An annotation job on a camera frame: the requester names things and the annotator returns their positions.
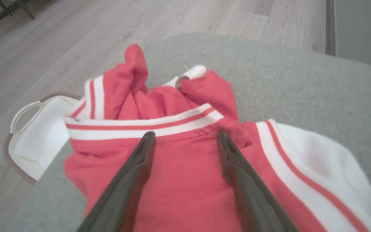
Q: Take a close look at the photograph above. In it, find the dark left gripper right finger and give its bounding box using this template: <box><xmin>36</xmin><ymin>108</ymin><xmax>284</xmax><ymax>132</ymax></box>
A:
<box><xmin>217</xmin><ymin>130</ymin><xmax>299</xmax><ymax>232</ymax></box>

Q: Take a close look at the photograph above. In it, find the black metal furniture frame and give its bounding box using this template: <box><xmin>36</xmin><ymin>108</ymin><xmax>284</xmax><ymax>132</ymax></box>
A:
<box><xmin>0</xmin><ymin>0</ymin><xmax>35</xmax><ymax>36</ymax></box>

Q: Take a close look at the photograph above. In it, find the grey door frame strip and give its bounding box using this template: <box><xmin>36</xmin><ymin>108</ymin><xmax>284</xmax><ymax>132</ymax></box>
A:
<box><xmin>325</xmin><ymin>0</ymin><xmax>337</xmax><ymax>56</ymax></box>

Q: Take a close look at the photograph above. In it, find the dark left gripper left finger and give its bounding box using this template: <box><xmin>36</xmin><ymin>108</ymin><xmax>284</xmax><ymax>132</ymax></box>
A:
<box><xmin>78</xmin><ymin>131</ymin><xmax>156</xmax><ymax>232</ymax></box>

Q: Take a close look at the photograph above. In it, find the white plastic laundry basket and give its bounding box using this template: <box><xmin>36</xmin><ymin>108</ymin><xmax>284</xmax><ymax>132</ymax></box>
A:
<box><xmin>3</xmin><ymin>92</ymin><xmax>83</xmax><ymax>186</ymax></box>

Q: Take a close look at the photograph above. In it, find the red white striped sports garment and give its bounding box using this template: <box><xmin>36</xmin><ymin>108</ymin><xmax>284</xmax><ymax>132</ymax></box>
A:
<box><xmin>64</xmin><ymin>43</ymin><xmax>371</xmax><ymax>232</ymax></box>

